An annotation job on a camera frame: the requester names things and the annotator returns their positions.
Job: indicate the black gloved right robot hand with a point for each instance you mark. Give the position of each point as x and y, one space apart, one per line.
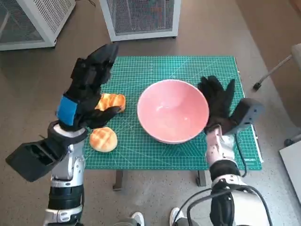
218 101

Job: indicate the oblong braided toy bread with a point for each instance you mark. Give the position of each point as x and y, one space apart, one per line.
113 100

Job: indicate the green cutting mat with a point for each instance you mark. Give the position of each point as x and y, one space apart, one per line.
145 66

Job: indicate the round toy bread bun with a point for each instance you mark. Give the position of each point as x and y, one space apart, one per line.
103 140

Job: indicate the white furniture panel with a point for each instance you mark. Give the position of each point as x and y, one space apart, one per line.
292 164

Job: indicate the black table leg foot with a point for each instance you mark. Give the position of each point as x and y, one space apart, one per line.
201 178
117 181

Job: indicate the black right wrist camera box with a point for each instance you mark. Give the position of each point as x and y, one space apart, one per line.
249 113

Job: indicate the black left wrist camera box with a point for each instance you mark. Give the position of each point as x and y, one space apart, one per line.
33 157

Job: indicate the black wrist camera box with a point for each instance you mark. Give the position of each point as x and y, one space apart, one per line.
249 113
33 157

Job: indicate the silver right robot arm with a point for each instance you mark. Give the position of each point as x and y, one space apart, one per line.
223 169

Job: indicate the white mesh cage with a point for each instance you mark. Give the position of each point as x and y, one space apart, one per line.
28 21
141 16

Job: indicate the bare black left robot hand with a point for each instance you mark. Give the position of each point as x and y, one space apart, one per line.
87 77

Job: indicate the pink bowl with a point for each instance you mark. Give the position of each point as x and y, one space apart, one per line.
171 110

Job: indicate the grey robot waist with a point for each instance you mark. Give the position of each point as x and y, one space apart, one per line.
127 222

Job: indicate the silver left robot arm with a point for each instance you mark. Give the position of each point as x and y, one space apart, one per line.
68 169

